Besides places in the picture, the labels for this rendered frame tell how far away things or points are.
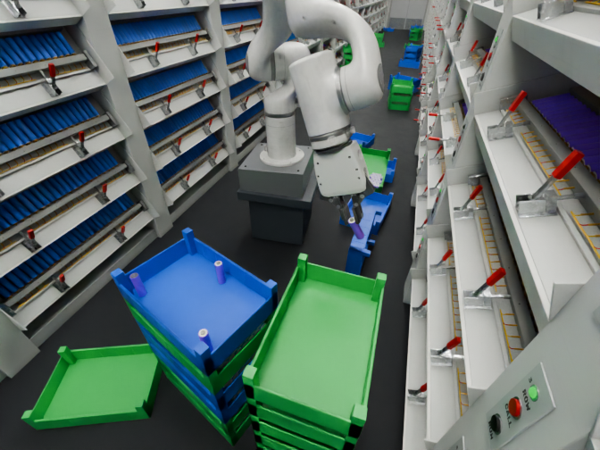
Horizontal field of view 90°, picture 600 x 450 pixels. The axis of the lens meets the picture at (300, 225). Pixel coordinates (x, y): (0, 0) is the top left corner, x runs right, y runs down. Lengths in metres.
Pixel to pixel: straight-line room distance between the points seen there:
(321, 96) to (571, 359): 0.47
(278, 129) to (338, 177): 0.65
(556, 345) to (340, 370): 0.38
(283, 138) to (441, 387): 0.96
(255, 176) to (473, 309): 0.92
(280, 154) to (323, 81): 0.73
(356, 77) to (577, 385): 0.46
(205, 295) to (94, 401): 0.55
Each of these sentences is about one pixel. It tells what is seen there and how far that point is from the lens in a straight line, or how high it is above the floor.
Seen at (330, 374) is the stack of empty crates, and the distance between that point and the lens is 0.63.
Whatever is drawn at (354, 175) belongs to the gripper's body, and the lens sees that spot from 0.61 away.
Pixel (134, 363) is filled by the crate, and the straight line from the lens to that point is 1.20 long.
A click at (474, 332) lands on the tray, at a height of 0.54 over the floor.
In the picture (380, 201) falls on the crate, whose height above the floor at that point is 0.01.
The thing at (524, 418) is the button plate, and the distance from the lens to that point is 0.39.
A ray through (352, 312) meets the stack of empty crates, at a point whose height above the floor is 0.40.
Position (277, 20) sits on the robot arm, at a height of 0.89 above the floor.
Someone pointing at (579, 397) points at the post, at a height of 0.74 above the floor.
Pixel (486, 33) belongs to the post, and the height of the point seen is 0.84.
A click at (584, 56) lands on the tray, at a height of 0.92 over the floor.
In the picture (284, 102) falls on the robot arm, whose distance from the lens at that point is 1.20.
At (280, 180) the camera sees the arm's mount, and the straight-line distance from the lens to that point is 1.23.
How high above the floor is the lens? 0.97
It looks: 39 degrees down
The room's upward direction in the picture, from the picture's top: 2 degrees clockwise
